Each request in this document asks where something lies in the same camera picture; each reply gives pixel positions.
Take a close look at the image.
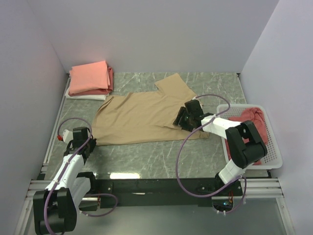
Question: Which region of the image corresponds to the white plastic basket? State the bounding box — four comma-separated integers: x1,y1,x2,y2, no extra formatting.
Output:
219,104,283,170

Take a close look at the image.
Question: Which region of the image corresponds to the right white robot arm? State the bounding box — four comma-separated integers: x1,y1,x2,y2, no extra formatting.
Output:
173,99,268,196

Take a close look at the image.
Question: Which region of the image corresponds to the red t-shirt in basket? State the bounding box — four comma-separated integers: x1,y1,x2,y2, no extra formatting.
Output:
225,107,268,168

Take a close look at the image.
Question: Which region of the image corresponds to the tan t-shirt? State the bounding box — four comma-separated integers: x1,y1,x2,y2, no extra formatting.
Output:
92,73,196,146

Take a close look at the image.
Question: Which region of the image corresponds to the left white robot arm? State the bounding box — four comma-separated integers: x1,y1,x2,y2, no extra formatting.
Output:
33,127,98,235

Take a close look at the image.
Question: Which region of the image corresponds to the black base beam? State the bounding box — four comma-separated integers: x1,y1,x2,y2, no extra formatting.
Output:
77,172,247,215

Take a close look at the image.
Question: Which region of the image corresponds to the folded salmon t-shirt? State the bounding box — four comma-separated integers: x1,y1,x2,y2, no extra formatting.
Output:
69,61,110,94

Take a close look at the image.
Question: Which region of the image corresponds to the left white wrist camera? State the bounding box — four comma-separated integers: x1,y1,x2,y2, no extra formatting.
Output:
57,129,73,144

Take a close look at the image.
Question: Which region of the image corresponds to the aluminium rail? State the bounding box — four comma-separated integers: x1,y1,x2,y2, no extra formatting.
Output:
25,157,62,201

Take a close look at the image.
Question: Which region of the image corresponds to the folded white t-shirt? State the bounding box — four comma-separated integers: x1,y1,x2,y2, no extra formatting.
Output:
65,89,108,101

